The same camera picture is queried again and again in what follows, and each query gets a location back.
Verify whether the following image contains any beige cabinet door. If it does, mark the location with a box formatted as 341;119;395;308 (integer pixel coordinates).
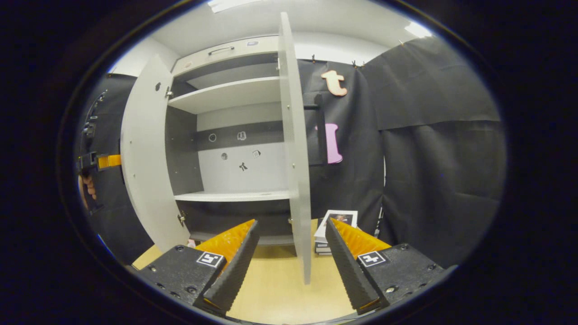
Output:
120;54;191;253
277;11;329;286

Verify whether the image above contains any ceiling light panel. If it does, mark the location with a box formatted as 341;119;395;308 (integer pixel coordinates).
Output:
207;0;267;13
403;22;433;39

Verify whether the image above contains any double-door shoe cabinet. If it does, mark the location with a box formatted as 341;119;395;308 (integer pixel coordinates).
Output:
164;35;301;248

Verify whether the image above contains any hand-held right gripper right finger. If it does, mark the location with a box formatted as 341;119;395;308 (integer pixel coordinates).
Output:
325;218;445;316

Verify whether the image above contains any black backdrop cloth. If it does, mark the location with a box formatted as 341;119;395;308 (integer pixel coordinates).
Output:
75;36;507;269

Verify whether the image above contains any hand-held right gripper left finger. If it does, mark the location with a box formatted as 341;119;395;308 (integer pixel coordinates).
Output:
138;219;261;316

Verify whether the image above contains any white book with portrait cover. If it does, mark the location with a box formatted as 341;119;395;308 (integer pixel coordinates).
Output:
314;209;359;244

